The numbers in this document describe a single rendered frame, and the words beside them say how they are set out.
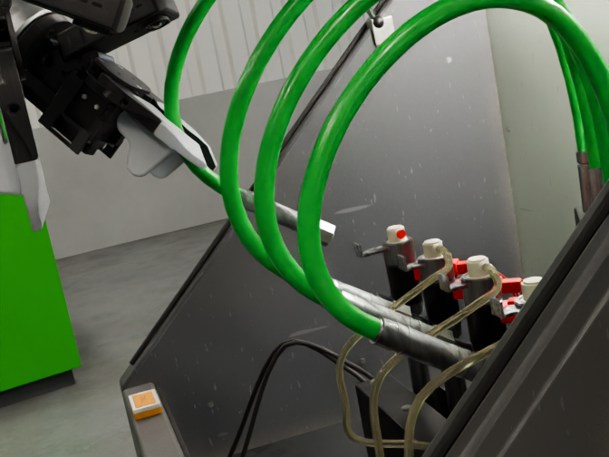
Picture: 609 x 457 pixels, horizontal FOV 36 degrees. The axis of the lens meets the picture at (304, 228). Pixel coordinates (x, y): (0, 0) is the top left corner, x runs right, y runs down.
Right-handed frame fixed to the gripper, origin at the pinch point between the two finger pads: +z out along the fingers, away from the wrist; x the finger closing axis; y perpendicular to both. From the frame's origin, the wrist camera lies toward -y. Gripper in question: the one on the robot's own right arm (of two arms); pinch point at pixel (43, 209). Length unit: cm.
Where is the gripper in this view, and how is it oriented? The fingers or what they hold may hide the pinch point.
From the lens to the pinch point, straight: 65.3
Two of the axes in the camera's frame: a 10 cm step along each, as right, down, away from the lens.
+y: -9.4, 2.3, -2.4
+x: 2.8, 1.4, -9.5
